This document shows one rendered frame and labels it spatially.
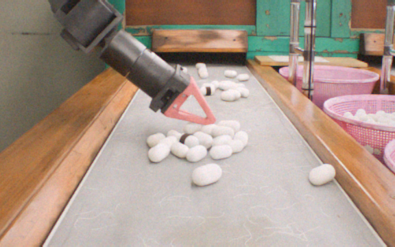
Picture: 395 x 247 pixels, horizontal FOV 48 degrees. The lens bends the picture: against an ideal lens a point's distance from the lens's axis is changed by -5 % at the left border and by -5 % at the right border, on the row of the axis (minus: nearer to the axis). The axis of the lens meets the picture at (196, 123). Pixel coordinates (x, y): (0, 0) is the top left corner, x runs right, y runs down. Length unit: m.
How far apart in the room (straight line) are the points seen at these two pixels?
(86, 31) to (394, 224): 0.49
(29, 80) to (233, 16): 1.23
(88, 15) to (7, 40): 1.72
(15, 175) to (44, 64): 1.85
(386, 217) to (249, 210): 0.14
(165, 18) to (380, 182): 1.12
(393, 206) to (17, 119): 2.17
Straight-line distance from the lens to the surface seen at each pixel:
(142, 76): 0.69
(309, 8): 0.96
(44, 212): 0.46
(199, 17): 1.50
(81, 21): 0.69
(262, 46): 1.51
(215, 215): 0.46
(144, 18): 1.51
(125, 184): 0.54
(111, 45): 0.69
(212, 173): 0.52
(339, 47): 1.57
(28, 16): 2.36
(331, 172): 0.54
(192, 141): 0.64
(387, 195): 0.47
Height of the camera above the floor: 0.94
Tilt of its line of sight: 15 degrees down
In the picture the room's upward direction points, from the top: straight up
